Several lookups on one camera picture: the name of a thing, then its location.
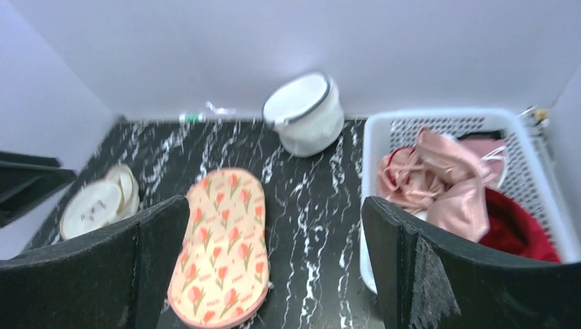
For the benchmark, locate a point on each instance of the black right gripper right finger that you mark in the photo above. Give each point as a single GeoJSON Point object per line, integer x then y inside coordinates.
{"type": "Point", "coordinates": [426, 277]}

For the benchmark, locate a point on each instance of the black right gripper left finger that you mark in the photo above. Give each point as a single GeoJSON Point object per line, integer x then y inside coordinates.
{"type": "Point", "coordinates": [112, 277]}

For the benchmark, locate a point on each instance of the floral mesh laundry bag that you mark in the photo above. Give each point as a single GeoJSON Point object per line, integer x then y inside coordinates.
{"type": "Point", "coordinates": [221, 277]}

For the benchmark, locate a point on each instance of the pink satin bra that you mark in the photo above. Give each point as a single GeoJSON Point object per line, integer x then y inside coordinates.
{"type": "Point", "coordinates": [442, 180]}

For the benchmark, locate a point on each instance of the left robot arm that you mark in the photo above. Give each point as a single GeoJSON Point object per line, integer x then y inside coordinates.
{"type": "Point", "coordinates": [27, 181]}

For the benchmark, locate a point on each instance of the red bra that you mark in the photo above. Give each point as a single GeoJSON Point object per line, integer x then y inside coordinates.
{"type": "Point", "coordinates": [515, 231]}

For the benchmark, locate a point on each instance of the cream round laundry bag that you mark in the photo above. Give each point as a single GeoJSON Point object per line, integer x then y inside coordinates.
{"type": "Point", "coordinates": [113, 198]}

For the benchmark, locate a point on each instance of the white cylindrical mesh laundry bag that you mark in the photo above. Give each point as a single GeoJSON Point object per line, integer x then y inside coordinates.
{"type": "Point", "coordinates": [306, 113]}

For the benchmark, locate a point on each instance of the white plastic basket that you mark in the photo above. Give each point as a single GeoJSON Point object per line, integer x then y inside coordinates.
{"type": "Point", "coordinates": [529, 178]}

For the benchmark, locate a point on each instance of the green white small tube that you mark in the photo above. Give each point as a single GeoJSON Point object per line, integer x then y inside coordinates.
{"type": "Point", "coordinates": [191, 118]}

